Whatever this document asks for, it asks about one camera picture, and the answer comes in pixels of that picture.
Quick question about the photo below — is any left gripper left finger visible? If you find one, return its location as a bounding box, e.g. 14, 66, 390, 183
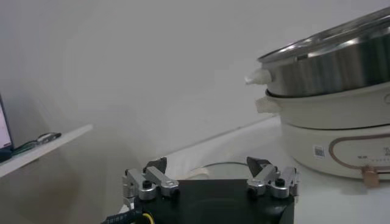
121, 156, 180, 208

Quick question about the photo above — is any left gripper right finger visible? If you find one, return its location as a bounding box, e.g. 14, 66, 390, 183
246, 156, 300, 200

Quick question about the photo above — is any round glass pot lid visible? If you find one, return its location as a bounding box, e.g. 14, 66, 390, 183
182, 161, 254, 181

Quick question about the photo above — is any perforated steel steamer basket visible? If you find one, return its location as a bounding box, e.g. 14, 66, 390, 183
245, 7, 390, 98

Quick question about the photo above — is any white electric cooker base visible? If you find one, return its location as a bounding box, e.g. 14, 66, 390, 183
255, 82, 390, 188

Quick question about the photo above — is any white side table with tools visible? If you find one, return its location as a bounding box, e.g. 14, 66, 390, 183
0, 124, 94, 179

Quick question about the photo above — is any dark blue screen device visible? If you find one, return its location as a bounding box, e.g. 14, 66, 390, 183
0, 93, 15, 163

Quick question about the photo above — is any black looped cable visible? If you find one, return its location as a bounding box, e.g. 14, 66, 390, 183
36, 132, 62, 144

